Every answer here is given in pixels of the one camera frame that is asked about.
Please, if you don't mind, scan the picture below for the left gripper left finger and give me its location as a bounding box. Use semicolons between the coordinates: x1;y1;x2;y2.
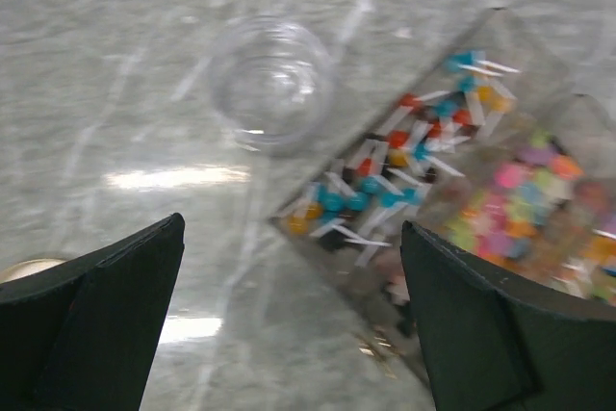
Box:
1;213;185;410

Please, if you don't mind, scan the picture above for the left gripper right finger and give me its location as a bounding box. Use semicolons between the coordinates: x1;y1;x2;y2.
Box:
400;221;615;410

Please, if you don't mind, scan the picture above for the clear plastic jar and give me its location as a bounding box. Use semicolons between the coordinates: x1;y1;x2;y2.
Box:
206;15;334;155

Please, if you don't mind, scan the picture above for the white gold jar lid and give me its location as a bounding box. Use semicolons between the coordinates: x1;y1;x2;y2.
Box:
0;258;64;283

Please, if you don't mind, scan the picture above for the clear compartment candy box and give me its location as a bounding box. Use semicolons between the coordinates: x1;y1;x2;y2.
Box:
271;8;615;378

